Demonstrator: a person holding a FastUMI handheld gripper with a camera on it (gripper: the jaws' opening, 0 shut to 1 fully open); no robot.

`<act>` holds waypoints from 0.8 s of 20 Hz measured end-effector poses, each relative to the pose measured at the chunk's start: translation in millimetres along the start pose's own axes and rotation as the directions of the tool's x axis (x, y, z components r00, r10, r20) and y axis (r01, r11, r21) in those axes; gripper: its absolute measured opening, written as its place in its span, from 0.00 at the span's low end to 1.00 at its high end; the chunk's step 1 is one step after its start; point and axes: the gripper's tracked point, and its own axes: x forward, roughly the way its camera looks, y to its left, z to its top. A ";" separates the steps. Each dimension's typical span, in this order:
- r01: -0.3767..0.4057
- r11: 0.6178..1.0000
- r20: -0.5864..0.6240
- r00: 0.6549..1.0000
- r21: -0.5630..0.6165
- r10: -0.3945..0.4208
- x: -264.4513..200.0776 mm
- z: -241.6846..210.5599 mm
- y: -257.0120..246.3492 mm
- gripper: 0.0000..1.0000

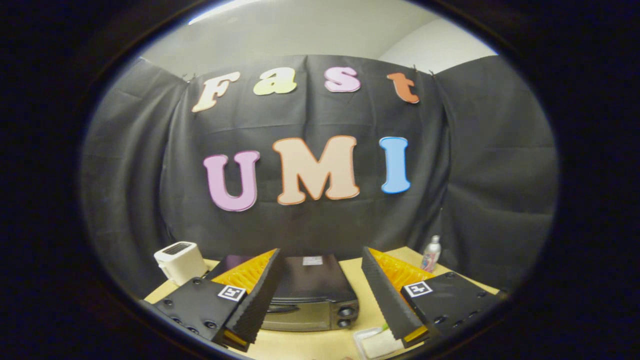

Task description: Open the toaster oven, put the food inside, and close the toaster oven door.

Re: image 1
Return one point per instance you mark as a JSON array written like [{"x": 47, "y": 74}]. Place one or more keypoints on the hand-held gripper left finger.
[{"x": 260, "y": 300}]

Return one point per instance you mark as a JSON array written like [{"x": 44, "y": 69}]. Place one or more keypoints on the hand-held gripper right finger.
[{"x": 387, "y": 300}]

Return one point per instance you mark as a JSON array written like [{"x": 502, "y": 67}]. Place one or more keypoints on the food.
[{"x": 379, "y": 342}]

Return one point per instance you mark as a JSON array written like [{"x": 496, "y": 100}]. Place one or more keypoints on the black toaster oven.
[{"x": 312, "y": 287}]

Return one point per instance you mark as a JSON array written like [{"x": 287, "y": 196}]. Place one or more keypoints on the white toaster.
[{"x": 180, "y": 261}]

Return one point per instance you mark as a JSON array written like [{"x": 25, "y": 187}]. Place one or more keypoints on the silver pink spray bottle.
[{"x": 431, "y": 254}]

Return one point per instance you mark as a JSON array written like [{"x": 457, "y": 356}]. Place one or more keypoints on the black backdrop cloth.
[{"x": 320, "y": 165}]

